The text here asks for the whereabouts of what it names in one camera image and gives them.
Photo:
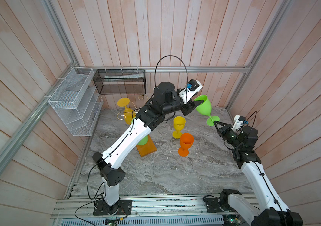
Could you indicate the aluminium frame rail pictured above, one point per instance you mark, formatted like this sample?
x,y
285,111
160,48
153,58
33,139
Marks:
x,y
180,69

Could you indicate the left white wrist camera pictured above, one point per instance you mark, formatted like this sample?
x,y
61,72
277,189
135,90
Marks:
x,y
192,88

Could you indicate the gold wire wine glass rack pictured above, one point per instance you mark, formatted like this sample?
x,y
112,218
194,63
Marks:
x,y
146,149

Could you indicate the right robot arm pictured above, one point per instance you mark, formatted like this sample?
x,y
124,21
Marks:
x,y
272,211

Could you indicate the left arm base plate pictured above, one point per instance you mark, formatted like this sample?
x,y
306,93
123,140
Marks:
x,y
121,207

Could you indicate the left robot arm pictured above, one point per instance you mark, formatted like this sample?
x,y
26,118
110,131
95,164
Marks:
x,y
165,100

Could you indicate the orange wine glass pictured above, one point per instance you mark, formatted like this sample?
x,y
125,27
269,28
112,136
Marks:
x,y
186,141

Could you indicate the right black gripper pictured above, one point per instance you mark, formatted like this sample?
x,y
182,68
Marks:
x,y
225,130

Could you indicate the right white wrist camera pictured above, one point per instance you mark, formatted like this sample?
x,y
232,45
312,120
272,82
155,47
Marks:
x,y
238,123

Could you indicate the green wine glass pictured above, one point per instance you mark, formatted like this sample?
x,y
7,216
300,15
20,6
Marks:
x,y
143,141
205,108

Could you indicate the black mesh wall basket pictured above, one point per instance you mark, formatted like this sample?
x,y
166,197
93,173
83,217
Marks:
x,y
120,81

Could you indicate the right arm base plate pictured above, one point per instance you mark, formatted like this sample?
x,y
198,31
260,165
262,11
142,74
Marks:
x,y
212,204

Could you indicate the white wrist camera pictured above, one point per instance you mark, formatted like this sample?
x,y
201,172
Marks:
x,y
238,123
192,88

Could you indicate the amber yellow wine glass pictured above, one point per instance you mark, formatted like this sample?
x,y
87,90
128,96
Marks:
x,y
128,114

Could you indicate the white mesh wall shelf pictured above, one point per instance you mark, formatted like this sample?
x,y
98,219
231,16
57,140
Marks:
x,y
76,103

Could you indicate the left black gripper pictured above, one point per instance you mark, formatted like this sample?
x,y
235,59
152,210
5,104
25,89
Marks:
x,y
188,108

